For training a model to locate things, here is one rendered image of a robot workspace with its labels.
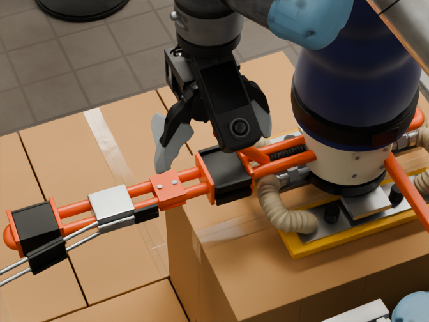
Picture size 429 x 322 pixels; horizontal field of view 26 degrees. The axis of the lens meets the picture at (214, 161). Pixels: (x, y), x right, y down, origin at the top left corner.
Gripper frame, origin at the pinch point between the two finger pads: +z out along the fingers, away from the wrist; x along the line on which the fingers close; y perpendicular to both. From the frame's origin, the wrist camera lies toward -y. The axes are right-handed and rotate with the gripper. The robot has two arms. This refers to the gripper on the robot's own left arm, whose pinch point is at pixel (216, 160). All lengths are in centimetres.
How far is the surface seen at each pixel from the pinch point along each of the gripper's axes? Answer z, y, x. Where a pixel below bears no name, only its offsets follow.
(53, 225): 40, 29, 18
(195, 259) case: 67, 30, -9
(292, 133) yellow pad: 53, 42, -36
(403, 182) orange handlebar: 41, 14, -43
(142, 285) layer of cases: 98, 48, -2
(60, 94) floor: 152, 170, -13
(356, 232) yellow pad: 54, 15, -35
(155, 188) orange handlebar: 41, 31, -2
